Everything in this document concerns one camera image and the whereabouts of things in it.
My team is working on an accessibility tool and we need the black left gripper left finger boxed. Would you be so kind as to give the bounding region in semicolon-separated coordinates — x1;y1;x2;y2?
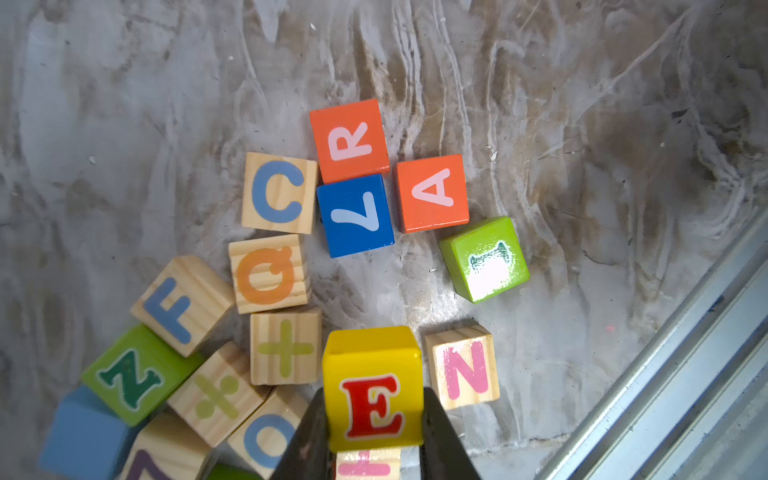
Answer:
271;388;332;480

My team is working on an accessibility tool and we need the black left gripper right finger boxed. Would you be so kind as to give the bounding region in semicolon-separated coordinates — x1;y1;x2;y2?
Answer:
419;387;480;480

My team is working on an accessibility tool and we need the yellow E block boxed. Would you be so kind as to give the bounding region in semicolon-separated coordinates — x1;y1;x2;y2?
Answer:
322;326;424;453

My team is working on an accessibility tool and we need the orange A block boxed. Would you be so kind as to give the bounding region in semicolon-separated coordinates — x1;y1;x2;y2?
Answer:
395;154;470;233

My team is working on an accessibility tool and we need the orange R block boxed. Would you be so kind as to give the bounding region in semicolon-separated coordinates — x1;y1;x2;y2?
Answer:
309;99;390;184

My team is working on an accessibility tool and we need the wooden blue O block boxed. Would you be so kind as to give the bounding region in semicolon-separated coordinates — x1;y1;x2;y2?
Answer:
227;385;308;479

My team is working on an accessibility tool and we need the wooden pink H block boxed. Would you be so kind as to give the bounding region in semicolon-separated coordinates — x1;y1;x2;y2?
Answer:
335;448;401;480

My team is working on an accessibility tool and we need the green two block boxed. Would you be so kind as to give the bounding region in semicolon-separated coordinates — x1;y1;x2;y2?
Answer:
206;464;262;480

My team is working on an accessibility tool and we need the wooden pink N block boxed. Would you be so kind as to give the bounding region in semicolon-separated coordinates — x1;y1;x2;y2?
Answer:
424;324;500;410

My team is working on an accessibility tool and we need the wooden green cross block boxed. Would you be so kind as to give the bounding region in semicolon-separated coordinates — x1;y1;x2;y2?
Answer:
167;341;272;448

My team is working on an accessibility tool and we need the wooden green plus block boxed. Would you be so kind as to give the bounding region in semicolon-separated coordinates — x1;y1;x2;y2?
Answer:
250;307;323;386

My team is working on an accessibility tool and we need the wooden purple seven block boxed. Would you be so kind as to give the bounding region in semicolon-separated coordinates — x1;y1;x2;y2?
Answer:
119;412;212;479

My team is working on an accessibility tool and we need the green Z block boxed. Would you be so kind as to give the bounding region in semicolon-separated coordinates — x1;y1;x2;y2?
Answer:
81;324;205;426

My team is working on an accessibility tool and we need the wooden orange Q block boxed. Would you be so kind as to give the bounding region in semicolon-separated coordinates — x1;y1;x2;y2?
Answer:
228;234;311;314

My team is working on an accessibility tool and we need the wooden blue F block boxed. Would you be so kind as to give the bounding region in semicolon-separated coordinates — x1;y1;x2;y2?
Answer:
131;256;235;357

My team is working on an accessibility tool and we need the green I block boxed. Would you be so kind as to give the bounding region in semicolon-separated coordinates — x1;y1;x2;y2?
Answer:
439;217;530;304

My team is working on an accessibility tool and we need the light blue block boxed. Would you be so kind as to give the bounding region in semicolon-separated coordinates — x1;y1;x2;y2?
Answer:
38;386;143;480

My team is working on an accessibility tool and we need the blue L block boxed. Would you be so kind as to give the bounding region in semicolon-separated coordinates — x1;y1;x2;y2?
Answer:
317;174;395;258

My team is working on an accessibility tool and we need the wooden blue C block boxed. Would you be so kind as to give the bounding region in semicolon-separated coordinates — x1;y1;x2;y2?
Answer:
241;152;319;235

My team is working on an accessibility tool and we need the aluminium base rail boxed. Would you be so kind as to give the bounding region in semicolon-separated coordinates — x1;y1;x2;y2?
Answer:
537;211;767;479

